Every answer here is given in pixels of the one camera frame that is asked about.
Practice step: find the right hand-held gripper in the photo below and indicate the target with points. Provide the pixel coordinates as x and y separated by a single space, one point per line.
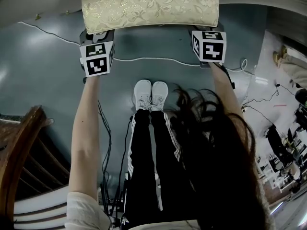
211 49

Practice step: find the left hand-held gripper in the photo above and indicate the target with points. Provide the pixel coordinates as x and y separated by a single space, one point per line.
96 56

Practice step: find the cream upholstered stool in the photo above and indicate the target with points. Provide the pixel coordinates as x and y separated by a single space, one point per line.
148 6

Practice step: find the person's left forearm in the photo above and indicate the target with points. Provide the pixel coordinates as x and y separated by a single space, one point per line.
84 133

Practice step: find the person's right forearm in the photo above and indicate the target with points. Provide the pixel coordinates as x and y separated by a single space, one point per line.
225 90

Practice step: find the person's left white shoe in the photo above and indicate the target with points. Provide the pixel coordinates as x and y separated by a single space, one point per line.
142 95

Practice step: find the person's white shoe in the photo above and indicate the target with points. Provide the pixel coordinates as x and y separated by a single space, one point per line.
159 95
142 95

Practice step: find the person's right white shoe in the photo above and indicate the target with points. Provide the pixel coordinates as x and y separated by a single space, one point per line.
159 95

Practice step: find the white power strip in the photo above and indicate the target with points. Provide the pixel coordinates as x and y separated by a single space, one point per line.
244 109

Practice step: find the red floor tape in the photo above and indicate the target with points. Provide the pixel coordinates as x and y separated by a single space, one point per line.
280 105

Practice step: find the person's black striped trousers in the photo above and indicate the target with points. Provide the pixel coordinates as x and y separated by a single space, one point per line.
144 164

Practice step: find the black camera equipment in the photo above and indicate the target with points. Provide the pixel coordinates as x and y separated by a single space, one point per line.
283 152

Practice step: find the white curved bed rail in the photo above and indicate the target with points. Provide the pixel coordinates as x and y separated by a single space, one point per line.
40 210

